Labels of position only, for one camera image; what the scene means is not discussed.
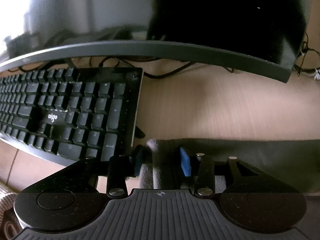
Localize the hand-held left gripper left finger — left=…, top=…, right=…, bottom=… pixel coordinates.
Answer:
left=62, top=146, right=145, bottom=198

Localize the black cable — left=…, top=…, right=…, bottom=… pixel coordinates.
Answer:
left=99, top=55, right=240, bottom=80

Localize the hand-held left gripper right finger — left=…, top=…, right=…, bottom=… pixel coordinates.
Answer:
left=179, top=147, right=283, bottom=198

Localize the grey garment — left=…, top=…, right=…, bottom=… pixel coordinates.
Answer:
left=139, top=137, right=320, bottom=194

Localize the beige knitted sweater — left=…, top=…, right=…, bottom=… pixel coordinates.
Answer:
left=0, top=182, right=22, bottom=240

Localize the black keyboard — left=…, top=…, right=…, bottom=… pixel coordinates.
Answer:
left=0, top=67, right=146, bottom=167

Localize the large black monitor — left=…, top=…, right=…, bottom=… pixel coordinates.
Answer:
left=0, top=0, right=313, bottom=83

